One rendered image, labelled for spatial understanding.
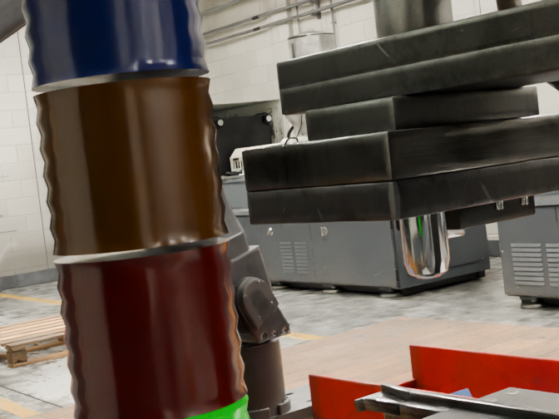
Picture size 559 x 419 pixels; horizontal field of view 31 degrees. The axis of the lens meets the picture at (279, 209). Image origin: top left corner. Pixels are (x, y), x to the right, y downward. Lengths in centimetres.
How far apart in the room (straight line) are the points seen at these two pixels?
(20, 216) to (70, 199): 1171
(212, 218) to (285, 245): 826
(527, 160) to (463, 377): 41
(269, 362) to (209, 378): 69
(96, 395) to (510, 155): 29
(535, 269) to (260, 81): 626
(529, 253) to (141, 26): 630
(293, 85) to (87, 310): 31
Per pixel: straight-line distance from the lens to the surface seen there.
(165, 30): 21
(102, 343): 21
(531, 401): 59
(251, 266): 88
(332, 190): 44
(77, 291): 21
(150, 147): 20
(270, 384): 90
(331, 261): 799
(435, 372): 88
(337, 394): 80
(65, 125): 21
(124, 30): 21
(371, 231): 756
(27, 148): 1199
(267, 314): 87
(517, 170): 47
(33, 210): 1198
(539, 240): 642
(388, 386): 63
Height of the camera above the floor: 114
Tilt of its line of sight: 3 degrees down
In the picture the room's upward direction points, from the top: 7 degrees counter-clockwise
